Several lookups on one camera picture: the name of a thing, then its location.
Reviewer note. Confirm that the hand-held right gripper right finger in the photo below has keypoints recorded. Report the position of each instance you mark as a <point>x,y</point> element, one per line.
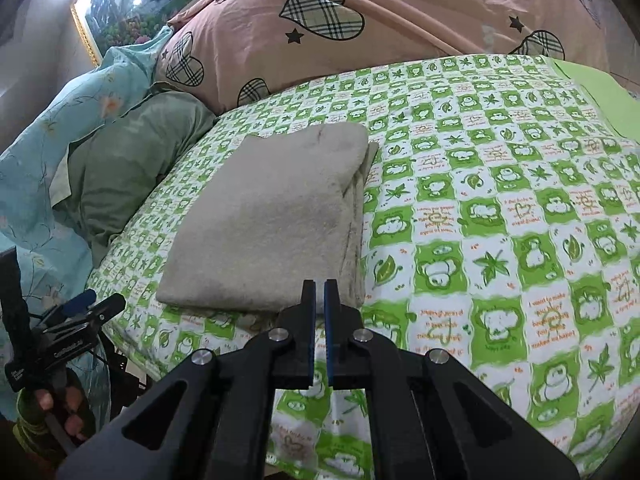
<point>331,306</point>

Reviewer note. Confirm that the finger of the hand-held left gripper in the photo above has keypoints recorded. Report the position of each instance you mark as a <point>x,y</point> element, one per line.
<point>107,309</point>
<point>79,301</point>

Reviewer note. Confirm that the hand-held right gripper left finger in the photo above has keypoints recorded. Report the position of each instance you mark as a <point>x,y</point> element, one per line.
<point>307,306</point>

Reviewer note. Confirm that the person's left hand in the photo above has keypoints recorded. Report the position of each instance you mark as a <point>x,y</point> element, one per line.
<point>75,402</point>

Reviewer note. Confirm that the pale cream cloth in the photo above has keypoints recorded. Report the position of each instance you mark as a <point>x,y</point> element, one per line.
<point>62,182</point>

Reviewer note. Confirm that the green pillow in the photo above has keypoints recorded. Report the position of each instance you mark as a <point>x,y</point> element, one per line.
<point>130,170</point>

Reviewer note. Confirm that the blue floral bedding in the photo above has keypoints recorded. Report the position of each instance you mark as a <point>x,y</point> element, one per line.
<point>75,110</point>

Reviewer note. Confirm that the green frog printed blanket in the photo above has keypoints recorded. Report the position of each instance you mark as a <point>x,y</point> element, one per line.
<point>500,210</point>

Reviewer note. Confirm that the gold framed landscape painting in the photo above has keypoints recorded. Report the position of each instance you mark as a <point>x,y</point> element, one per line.
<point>130,20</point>

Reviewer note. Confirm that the pink quilt with plaid hearts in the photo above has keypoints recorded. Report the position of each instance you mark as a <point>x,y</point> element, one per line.
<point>400,10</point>

